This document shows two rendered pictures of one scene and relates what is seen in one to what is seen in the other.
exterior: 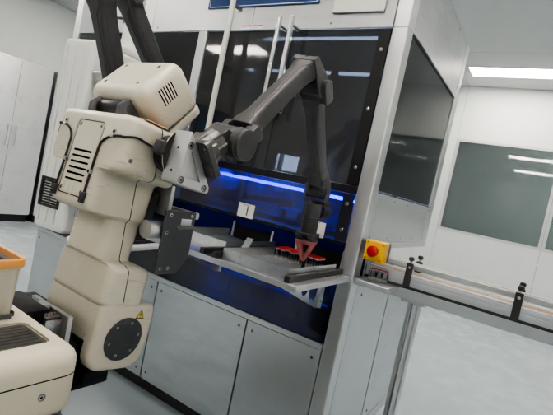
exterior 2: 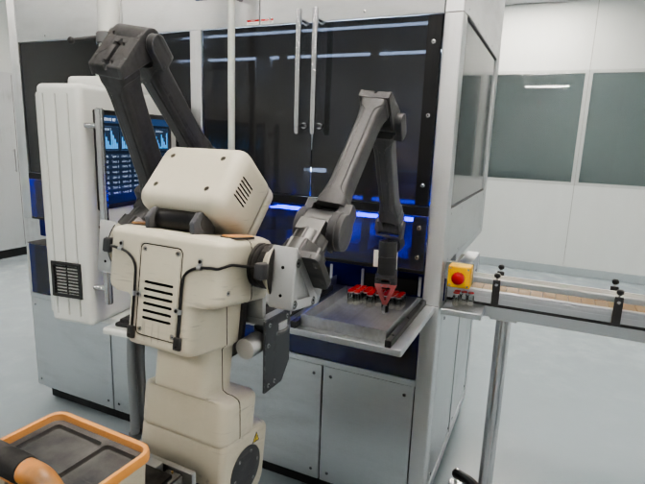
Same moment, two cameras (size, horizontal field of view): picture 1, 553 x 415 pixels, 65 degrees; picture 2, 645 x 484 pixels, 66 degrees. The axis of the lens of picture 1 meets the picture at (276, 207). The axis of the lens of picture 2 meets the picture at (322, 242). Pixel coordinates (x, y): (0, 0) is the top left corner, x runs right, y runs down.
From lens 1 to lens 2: 0.38 m
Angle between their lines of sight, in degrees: 11
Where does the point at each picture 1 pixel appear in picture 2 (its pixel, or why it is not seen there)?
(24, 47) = not seen: outside the picture
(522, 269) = (558, 207)
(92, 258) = (194, 397)
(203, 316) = not seen: hidden behind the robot
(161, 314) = not seen: hidden behind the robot
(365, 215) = (442, 238)
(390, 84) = (451, 84)
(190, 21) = (174, 18)
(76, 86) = (66, 147)
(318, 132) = (391, 169)
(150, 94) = (226, 202)
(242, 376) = (327, 424)
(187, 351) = (257, 407)
